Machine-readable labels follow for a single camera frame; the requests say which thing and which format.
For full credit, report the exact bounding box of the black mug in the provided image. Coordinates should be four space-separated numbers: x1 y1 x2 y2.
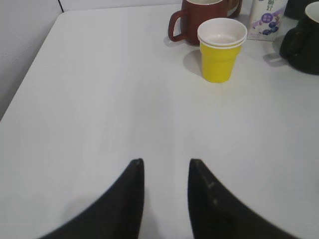
280 1 319 75
284 0 317 20

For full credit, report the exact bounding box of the white milk carton bottle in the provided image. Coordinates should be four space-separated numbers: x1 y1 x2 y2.
247 0 288 41

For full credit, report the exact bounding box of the yellow paper cup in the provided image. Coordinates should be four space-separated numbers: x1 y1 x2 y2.
197 17 247 83

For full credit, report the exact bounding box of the black mug rear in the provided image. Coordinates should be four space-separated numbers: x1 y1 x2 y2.
284 0 317 20

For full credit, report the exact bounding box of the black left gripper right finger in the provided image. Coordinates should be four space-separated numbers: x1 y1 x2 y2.
188 159 293 239

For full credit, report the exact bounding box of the black mug front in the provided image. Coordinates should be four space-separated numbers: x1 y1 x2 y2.
280 1 319 75

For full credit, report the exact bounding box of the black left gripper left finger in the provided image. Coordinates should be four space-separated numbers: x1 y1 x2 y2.
44 158 145 239

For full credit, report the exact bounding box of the brown drink bottle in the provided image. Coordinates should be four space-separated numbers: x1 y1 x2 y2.
227 0 242 18

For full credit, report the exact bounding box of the dark red ceramic mug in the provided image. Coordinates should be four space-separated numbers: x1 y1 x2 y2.
168 0 227 45

